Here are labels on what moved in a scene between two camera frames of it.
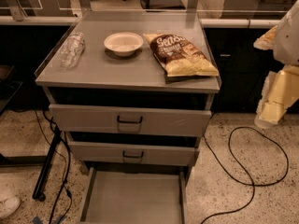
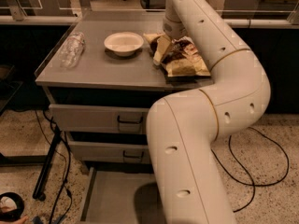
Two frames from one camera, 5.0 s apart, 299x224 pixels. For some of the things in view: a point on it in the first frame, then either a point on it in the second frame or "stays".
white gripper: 288,42 → 173,29
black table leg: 39,192 stays
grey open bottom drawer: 135,195 stays
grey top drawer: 132,119 stays
